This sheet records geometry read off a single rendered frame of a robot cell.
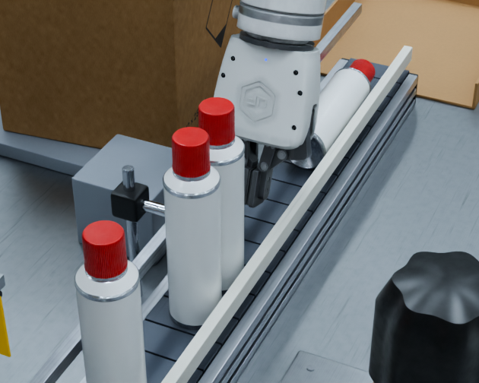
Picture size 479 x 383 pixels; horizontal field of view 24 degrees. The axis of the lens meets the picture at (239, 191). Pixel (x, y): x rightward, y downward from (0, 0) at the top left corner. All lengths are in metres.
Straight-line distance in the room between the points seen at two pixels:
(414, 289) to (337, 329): 0.49
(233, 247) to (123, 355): 0.21
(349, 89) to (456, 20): 0.43
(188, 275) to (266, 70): 0.22
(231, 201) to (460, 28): 0.76
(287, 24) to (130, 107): 0.32
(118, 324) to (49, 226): 0.42
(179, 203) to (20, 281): 0.30
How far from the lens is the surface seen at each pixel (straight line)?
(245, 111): 1.10
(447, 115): 1.50
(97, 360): 0.92
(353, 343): 1.13
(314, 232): 1.20
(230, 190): 1.03
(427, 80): 1.57
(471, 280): 0.68
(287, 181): 1.26
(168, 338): 1.06
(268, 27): 1.06
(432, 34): 1.69
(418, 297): 0.66
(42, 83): 1.36
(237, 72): 1.10
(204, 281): 1.03
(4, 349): 0.79
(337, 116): 1.30
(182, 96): 1.31
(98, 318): 0.88
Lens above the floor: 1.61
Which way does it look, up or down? 36 degrees down
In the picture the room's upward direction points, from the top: straight up
